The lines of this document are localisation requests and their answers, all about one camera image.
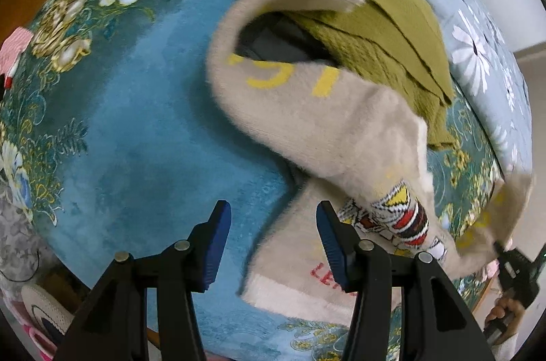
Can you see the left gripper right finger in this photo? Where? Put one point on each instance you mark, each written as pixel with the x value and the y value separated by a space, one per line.
pixel 436 323

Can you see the beige fuzzy graphic sweater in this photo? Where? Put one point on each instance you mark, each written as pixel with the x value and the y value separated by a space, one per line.
pixel 364 151

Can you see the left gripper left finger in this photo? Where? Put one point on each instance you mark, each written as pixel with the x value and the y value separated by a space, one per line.
pixel 112 322

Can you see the teal floral bed blanket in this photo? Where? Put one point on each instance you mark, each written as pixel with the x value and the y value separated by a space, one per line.
pixel 114 142

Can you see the pink cloth with red tip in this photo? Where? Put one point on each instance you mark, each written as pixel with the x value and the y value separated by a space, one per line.
pixel 11 50

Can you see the olive green knit sweater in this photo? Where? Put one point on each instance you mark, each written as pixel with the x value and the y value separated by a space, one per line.
pixel 395 43

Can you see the person's right hand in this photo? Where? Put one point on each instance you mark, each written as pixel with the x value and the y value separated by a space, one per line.
pixel 505 311

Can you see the white slipper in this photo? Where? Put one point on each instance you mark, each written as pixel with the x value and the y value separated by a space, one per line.
pixel 46 312

